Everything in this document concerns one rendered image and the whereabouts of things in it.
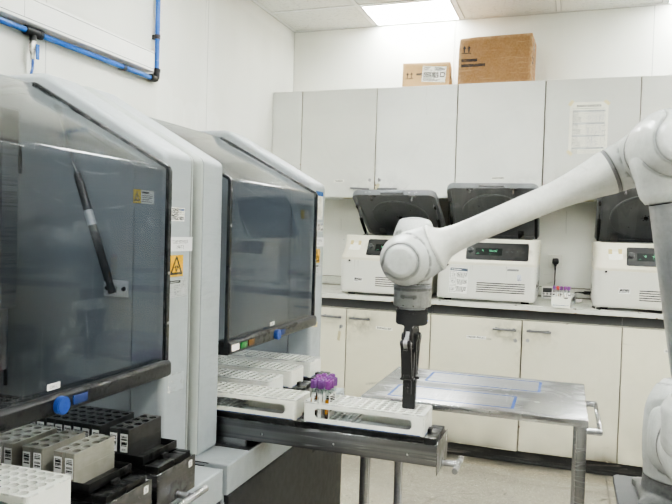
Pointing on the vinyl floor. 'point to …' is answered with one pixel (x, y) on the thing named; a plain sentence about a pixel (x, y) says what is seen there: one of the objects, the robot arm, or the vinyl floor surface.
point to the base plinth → (541, 460)
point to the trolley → (445, 393)
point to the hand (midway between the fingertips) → (409, 393)
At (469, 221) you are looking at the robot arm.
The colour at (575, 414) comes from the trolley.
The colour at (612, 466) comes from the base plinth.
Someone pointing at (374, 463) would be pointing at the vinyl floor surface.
